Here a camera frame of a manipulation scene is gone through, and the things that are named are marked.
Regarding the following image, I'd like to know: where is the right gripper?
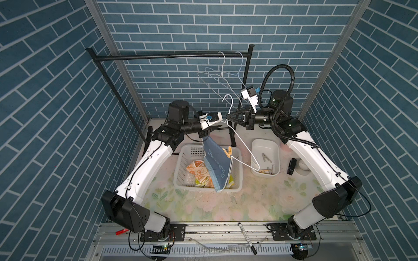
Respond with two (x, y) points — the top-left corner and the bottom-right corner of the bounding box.
(228, 108), (278, 133)

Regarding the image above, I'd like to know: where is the blue bear towel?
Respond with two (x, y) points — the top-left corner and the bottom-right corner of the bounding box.
(203, 136), (232, 192)

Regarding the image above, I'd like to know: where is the orange bunny towel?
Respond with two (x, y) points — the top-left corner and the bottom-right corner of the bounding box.
(186, 160), (211, 179)

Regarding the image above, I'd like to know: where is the white wire hanger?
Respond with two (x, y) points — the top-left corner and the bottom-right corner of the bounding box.
(197, 51), (244, 105)
(221, 94), (262, 172)

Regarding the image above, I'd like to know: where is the yellow green towel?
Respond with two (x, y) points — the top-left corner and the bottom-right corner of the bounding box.
(195, 176), (235, 189)

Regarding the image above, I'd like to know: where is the light blue wire hanger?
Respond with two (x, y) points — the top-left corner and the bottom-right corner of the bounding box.
(204, 51), (247, 91)

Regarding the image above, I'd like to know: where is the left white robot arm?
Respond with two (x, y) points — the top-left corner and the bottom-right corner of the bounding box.
(101, 100), (223, 238)

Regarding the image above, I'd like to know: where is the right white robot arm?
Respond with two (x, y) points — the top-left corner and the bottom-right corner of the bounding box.
(226, 87), (362, 237)

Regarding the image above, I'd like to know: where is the white rectangular tray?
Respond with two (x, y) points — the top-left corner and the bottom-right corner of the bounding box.
(251, 139), (280, 178)

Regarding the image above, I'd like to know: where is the white perforated plastic basket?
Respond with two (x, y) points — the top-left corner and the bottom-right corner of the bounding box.
(174, 144), (243, 192)

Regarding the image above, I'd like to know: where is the black object beside tape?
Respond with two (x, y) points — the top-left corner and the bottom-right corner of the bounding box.
(286, 158), (297, 176)

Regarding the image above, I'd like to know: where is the roll of tape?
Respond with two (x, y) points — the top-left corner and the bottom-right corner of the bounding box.
(295, 159), (311, 176)

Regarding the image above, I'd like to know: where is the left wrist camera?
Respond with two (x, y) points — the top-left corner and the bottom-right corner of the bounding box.
(199, 112), (223, 130)

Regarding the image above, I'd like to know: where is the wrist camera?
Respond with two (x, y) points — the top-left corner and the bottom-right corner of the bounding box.
(241, 86), (260, 113)
(199, 112), (223, 130)

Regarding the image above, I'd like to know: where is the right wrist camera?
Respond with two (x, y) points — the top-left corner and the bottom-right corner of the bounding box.
(241, 86), (260, 113)

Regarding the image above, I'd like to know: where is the black corrugated cable hose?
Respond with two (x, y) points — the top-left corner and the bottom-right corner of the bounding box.
(257, 64), (319, 148)

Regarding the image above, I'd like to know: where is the black clothes rack frame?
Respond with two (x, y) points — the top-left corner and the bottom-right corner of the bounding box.
(86, 44), (255, 148)

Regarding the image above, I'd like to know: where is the black marker on rail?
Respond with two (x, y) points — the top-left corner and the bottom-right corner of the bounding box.
(238, 223), (258, 255)

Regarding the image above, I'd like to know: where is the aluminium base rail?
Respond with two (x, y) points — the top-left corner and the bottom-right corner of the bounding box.
(87, 220), (370, 261)

